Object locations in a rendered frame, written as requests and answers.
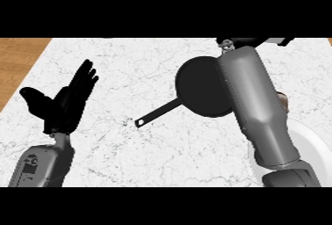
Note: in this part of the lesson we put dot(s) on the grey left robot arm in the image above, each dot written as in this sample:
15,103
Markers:
43,164

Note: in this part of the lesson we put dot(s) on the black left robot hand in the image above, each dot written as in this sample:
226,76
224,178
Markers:
65,105

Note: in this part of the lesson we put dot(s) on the white plate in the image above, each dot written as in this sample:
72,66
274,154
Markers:
308,146

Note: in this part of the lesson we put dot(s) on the brown bell pepper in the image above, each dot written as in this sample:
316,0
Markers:
283,101

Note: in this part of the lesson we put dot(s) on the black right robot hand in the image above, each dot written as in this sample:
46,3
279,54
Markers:
242,41

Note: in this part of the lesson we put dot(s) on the black frying pan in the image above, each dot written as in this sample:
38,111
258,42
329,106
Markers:
200,88

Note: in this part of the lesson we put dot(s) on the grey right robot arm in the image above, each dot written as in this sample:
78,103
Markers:
258,111

